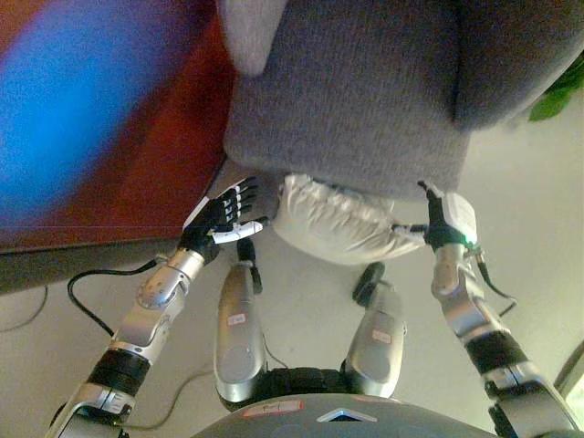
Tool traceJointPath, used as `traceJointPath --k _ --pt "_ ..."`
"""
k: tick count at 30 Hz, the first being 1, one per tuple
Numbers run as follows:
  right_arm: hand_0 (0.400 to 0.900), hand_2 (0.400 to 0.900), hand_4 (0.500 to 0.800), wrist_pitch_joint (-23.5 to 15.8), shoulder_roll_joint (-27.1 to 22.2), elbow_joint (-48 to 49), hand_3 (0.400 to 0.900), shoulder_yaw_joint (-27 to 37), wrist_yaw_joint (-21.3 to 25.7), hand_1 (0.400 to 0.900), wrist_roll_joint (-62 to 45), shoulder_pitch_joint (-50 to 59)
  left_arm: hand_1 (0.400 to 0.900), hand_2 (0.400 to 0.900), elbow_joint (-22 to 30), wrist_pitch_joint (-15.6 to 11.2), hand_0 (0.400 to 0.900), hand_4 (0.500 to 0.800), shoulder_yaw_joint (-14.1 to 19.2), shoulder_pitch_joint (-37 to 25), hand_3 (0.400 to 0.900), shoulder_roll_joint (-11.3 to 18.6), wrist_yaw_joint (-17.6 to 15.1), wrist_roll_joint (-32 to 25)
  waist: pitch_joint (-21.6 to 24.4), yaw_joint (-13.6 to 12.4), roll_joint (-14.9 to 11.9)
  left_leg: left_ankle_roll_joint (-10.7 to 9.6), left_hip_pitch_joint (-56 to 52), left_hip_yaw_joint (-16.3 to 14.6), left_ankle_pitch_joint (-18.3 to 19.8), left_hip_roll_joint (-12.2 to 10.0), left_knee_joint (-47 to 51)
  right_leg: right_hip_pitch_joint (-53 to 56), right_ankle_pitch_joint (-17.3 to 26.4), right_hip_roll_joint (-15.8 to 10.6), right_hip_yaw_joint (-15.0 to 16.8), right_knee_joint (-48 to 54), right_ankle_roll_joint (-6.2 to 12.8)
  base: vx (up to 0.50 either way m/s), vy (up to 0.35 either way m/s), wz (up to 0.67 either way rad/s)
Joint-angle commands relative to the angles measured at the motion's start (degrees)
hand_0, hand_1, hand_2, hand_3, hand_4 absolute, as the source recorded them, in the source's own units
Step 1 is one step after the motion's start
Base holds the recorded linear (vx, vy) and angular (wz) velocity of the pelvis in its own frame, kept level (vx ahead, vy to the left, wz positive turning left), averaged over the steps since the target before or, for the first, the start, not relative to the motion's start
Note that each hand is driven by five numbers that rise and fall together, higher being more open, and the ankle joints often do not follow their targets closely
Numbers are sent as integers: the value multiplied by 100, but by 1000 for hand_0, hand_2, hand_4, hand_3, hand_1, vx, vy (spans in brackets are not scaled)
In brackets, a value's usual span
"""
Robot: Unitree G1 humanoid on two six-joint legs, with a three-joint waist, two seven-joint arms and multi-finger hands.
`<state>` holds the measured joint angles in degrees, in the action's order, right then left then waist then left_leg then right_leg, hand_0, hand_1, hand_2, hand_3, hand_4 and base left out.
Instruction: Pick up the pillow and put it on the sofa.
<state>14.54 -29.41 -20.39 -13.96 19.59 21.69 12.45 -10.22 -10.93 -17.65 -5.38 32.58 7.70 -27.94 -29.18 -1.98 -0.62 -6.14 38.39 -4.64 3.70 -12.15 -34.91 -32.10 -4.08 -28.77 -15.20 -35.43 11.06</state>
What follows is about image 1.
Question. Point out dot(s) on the grey robot torso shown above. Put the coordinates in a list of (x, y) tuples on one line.
[(319, 415)]

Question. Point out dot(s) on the silver right robot leg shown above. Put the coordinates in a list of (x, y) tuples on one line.
[(378, 342)]

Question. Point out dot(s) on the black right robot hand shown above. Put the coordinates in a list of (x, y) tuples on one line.
[(458, 219)]

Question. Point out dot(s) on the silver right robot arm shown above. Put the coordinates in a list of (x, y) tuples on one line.
[(470, 310)]

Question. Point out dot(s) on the grey fabric armchair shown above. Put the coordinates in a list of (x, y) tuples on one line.
[(365, 91)]

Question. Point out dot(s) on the white ruffled pillow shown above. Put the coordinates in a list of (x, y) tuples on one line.
[(337, 228)]

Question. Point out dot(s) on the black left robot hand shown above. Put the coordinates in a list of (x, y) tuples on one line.
[(205, 223)]

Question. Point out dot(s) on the green potted plant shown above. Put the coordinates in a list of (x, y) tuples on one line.
[(556, 98)]

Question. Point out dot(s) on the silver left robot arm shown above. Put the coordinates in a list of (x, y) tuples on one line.
[(150, 301)]

